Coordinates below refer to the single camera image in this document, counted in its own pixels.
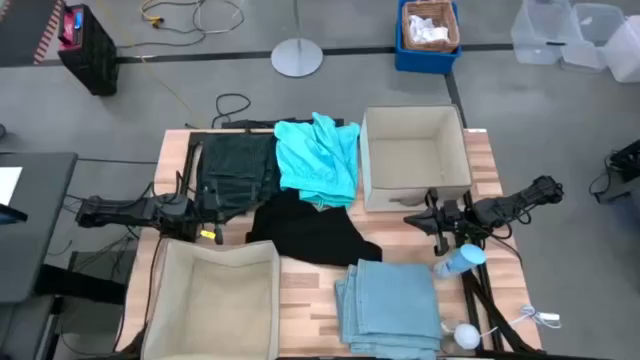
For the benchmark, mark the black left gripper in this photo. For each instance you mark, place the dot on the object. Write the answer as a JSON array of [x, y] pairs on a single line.
[[204, 210]]

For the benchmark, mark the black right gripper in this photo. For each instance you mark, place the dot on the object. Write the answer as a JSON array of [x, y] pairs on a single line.
[[450, 217]]

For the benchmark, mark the dark jeans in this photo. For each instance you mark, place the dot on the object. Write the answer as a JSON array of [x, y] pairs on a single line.
[[235, 165]]

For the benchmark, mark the light blue towel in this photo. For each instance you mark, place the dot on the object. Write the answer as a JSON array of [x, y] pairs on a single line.
[[390, 305]]

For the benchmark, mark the turquoise shirt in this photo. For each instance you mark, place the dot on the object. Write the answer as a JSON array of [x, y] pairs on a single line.
[[315, 160]]

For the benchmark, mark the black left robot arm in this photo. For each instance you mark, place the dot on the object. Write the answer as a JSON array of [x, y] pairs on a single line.
[[125, 210]]

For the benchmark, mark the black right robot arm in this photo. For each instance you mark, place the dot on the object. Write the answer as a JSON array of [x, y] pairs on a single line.
[[525, 197]]

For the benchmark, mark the yellow tag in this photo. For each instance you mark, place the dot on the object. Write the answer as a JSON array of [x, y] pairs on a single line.
[[207, 234]]

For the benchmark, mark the light blue cylindrical bottle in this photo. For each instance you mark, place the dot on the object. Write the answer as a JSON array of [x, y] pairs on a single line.
[[457, 261]]

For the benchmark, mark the black garment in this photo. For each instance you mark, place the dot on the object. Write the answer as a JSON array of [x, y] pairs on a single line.
[[310, 235]]

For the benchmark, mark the white ball lamp silver base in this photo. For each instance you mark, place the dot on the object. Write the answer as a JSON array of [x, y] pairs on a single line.
[[467, 336]]

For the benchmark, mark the blue plastic crate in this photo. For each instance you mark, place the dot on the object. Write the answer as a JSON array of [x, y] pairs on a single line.
[[425, 62]]

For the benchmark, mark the silver floor stand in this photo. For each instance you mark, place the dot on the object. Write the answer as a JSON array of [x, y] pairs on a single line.
[[297, 57]]

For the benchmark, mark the white crumpled cloth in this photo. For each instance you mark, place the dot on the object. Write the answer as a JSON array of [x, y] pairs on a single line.
[[425, 30]]

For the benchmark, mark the black desk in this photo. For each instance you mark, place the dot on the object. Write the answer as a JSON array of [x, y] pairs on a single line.
[[35, 235]]

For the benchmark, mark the brown wicker basket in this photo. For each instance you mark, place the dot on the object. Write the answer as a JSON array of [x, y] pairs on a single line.
[[450, 25]]

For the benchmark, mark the black crate with red device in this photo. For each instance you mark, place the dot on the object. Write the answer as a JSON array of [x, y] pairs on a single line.
[[90, 55]]

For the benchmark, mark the dark tablet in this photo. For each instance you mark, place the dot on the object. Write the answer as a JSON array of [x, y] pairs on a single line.
[[11, 215]]

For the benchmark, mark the white paper sheet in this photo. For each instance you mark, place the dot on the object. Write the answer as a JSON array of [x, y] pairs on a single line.
[[9, 185]]

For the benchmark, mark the clear plastic bin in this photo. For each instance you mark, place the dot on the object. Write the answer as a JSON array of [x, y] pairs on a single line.
[[540, 35], [627, 55], [592, 40]]

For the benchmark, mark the dark floor mat striped edge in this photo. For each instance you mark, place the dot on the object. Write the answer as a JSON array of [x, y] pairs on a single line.
[[22, 30]]

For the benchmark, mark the black aluminium table frame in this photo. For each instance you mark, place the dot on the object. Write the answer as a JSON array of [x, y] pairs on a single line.
[[470, 300]]

